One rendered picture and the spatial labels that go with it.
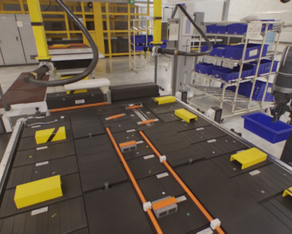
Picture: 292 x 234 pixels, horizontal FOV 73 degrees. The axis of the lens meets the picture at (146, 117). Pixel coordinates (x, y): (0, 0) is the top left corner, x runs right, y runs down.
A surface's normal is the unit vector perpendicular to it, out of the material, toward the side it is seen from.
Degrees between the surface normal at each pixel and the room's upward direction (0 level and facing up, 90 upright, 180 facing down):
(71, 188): 0
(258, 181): 0
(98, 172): 0
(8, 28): 90
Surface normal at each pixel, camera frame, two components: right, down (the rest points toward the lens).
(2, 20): 0.39, 0.39
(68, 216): 0.00, -0.91
